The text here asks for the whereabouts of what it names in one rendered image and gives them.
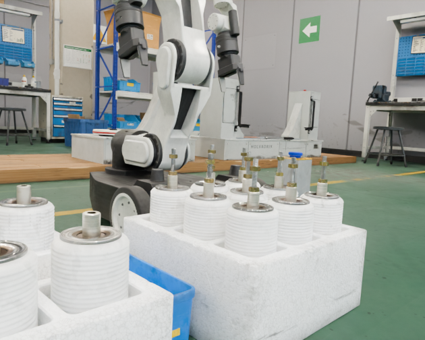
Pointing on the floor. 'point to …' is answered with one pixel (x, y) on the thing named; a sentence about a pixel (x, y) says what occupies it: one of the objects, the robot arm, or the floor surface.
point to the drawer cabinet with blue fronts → (60, 104)
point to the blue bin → (173, 286)
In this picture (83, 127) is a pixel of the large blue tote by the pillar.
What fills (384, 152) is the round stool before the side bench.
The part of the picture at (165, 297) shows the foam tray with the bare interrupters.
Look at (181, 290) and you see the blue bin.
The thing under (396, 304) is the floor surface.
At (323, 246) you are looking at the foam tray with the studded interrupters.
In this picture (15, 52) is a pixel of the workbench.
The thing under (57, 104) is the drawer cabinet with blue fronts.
